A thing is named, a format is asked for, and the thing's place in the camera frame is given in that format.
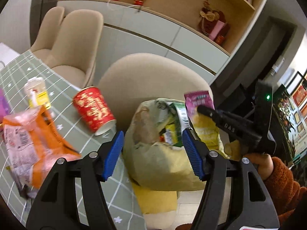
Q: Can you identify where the yellow seat cushion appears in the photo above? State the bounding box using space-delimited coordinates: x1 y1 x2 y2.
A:
131 182 177 214

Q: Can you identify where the red paper cup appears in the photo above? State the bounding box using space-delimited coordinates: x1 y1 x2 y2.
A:
72 86 116 136

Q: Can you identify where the beige chair near bin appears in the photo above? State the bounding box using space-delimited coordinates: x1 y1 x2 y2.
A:
98 53 210 229

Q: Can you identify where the beige chair middle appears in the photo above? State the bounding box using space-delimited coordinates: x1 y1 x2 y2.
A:
44 9 104 88

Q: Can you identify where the orange clear snack bag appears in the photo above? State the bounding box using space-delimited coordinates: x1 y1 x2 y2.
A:
2 106 81 199

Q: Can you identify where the green snack bag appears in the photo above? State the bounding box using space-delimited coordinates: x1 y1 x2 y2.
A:
163 102 191 147

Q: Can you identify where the beige chair far left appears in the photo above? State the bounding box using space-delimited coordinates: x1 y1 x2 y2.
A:
30 6 64 62

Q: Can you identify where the pink yellow snack wrapper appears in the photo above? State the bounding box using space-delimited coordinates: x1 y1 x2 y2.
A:
184 90 226 157

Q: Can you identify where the red gift bag decoration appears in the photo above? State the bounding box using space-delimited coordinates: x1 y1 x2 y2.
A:
198 0 230 46

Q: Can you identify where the yellow bagged trash bin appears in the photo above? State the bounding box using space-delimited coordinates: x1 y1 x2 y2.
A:
122 97 240 192

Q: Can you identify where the white yellow toy holder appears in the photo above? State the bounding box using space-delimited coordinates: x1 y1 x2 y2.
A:
23 76 51 110

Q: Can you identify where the right forearm orange sleeve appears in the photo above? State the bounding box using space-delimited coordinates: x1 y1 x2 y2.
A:
264 157 306 226

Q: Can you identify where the pink tin box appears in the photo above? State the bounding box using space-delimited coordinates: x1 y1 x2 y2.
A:
0 89 11 122

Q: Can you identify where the right hand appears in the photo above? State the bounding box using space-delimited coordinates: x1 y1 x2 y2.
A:
244 153 274 180

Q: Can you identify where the white wood sideboard cabinet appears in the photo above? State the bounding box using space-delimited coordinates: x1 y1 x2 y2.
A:
57 0 267 83

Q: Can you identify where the green checked tablecloth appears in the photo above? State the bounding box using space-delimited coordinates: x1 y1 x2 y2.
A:
1 50 146 229

